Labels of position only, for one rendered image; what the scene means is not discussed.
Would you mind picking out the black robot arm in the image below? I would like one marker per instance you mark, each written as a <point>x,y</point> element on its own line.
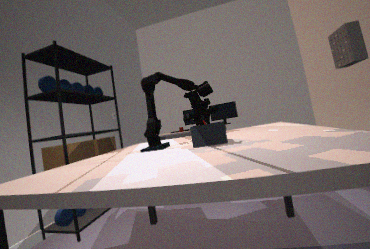
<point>148,85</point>

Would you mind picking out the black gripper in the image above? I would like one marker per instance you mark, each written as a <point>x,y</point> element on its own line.
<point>196,116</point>

